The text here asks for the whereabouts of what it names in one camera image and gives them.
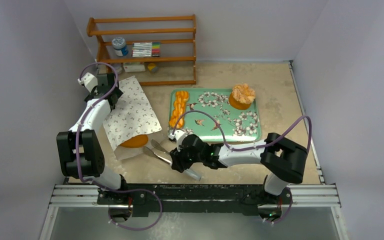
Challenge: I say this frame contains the white patterned paper bag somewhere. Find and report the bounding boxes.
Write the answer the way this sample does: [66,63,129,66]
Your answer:
[103,76,164,160]

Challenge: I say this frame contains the metal tongs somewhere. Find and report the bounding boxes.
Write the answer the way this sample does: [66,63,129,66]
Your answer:
[142,139,202,181]

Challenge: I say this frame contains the orange braided fake bread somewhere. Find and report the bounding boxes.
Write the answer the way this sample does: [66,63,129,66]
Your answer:
[168,90,190,129]

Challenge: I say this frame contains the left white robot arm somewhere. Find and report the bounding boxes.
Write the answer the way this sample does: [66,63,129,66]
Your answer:
[56,73,129,205]

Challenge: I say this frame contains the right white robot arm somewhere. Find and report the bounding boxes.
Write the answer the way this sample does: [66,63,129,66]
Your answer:
[168,130,309,204]

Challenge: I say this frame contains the small clear jar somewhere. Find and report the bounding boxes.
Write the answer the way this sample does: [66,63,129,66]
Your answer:
[112,63,124,75]

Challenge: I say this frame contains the white small box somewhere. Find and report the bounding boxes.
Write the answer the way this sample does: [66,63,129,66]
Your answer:
[122,62,146,73]

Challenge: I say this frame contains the blue lidded jar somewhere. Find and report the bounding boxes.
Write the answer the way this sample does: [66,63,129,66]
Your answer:
[111,37,129,57]

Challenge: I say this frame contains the yellow grey sharpener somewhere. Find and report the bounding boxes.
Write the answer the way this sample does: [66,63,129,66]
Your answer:
[146,62,159,73]

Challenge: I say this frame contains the pack of coloured markers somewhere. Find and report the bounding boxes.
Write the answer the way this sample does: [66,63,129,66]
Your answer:
[132,41,161,58]

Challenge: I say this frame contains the green floral tray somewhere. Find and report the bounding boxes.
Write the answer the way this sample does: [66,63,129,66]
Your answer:
[168,88,262,142]

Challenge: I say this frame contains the wooden shelf rack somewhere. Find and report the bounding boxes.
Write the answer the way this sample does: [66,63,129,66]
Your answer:
[86,14,197,86]

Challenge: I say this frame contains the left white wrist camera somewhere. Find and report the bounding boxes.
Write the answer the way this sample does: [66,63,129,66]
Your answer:
[77,72,98,93]

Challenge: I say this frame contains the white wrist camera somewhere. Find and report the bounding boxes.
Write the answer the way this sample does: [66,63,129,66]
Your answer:
[77,72,98,93]
[168,129,187,144]

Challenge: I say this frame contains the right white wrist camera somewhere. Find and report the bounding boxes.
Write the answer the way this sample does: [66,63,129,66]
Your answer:
[168,129,187,144]

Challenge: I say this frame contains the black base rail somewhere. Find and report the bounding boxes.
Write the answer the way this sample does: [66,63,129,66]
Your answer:
[97,183,292,219]

